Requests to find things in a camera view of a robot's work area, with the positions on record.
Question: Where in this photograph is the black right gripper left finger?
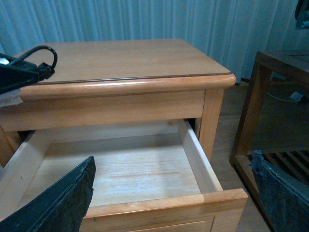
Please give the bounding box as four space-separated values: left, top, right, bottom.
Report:
0 156 96 232

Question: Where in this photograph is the dark wooden side table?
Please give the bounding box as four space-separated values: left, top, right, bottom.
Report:
229 50 309 199

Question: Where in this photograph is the dark object at top right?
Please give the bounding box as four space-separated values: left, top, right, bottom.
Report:
295 0 309 29

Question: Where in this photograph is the wooden drawer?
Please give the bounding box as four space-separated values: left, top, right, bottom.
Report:
0 119 247 232

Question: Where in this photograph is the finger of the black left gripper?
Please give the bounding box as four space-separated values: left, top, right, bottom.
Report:
0 61 39 94

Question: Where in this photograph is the light blue curtain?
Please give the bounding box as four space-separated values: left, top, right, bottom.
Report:
0 0 309 79

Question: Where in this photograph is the white charger with black cable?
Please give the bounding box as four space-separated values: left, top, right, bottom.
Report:
0 45 57 108

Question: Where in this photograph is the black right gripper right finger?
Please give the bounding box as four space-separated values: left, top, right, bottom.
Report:
252 150 309 232

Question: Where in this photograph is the light wooden nightstand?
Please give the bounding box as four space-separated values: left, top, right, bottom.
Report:
0 39 236 167

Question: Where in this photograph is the white power adapter on floor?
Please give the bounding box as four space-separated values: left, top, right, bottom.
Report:
266 91 304 102

